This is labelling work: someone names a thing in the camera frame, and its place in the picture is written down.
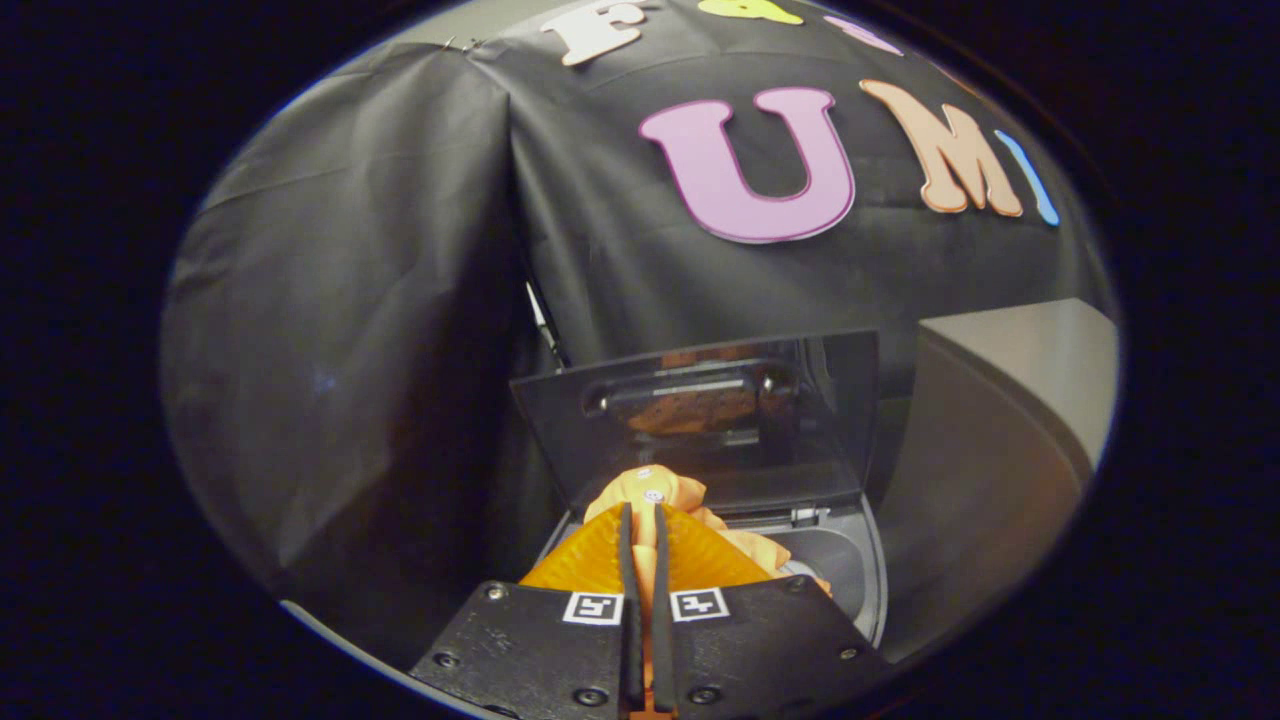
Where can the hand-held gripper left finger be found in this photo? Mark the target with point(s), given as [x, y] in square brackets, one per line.
[540, 650]

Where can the black backdrop cloth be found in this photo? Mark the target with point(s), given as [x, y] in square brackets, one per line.
[350, 300]

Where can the orange yellow garment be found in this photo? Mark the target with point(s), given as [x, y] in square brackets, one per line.
[650, 487]

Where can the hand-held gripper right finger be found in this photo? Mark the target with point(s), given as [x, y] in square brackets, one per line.
[760, 650]

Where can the grey white cabinet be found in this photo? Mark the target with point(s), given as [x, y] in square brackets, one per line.
[1000, 450]

